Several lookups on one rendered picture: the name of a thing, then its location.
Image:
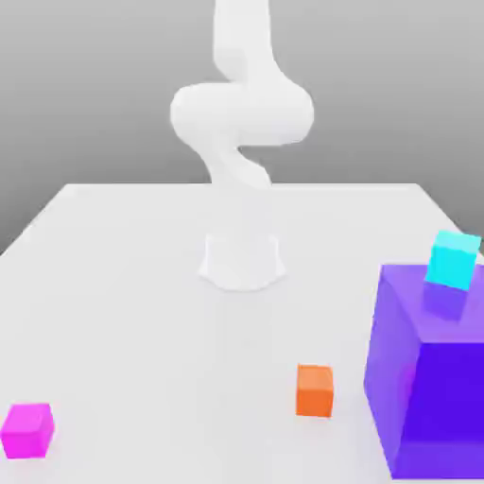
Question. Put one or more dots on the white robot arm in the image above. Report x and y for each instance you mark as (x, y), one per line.
(242, 113)

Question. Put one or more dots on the small orange cube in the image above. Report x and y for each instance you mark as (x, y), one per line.
(314, 393)

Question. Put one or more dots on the small cyan cube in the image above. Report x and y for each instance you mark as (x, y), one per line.
(452, 262)

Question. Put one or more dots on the small magenta cube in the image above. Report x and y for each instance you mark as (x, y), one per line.
(26, 431)

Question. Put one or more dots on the large purple box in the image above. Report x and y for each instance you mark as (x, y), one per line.
(435, 378)

